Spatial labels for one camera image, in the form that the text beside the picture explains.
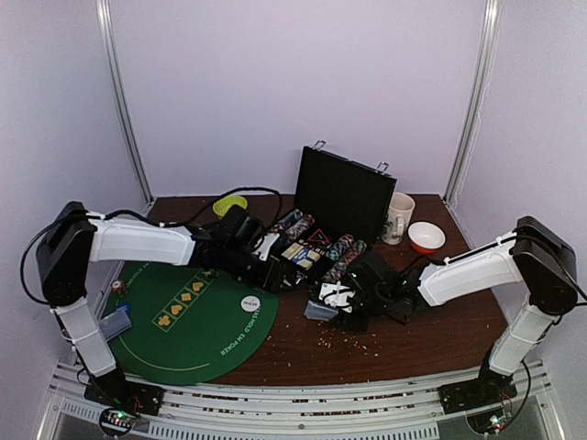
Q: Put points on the dealt card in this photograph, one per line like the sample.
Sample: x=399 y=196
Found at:
x=115 y=324

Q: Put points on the beige cup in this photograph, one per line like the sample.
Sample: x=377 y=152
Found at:
x=398 y=218

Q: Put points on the black red triangle token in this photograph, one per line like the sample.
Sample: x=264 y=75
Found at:
x=319 y=239

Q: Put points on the orange white bowl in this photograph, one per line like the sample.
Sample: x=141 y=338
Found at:
x=426 y=238

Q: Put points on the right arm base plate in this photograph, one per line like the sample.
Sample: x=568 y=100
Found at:
x=470 y=394

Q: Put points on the blue boxed card deck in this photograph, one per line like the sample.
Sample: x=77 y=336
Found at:
x=302 y=256

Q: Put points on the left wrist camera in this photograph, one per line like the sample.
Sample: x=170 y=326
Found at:
x=240 y=226

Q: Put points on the blue small blind button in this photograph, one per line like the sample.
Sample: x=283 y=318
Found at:
x=125 y=307

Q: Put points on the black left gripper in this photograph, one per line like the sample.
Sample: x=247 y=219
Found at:
x=264 y=283

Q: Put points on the poker chip row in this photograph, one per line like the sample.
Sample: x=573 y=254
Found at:
x=298 y=228
x=342 y=253
x=286 y=222

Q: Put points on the green round poker mat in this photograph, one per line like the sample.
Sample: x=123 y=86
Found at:
x=187 y=324

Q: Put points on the aluminium post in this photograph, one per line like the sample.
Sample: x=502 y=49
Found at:
x=472 y=120
x=104 y=16

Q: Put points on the right aluminium post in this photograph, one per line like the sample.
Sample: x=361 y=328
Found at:
x=472 y=120

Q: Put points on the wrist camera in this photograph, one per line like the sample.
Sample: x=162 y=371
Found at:
x=240 y=226
x=369 y=272

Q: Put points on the lime green bowl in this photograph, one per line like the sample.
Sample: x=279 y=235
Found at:
x=222 y=206

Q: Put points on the small poker chip stack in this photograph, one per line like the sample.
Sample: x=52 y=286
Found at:
x=118 y=288

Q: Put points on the left aluminium post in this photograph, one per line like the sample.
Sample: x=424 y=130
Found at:
x=104 y=16

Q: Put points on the poker chip row right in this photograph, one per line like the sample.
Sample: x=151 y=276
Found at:
x=342 y=253

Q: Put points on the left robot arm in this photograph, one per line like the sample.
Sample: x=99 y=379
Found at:
x=78 y=237

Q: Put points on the poker chip row far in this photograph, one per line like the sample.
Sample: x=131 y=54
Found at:
x=286 y=222

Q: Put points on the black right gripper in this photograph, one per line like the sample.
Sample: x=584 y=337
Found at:
x=347 y=316

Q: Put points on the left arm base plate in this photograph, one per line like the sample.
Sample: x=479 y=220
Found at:
x=139 y=398

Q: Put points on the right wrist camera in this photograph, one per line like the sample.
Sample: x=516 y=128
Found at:
x=369 y=272

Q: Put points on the grey playing card deck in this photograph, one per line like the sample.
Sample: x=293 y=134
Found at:
x=319 y=312

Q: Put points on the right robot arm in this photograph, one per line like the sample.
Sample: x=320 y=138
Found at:
x=531 y=253

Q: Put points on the white dealer button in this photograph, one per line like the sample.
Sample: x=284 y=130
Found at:
x=250 y=304

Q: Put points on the black poker chip case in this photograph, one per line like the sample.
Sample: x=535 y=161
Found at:
x=344 y=197

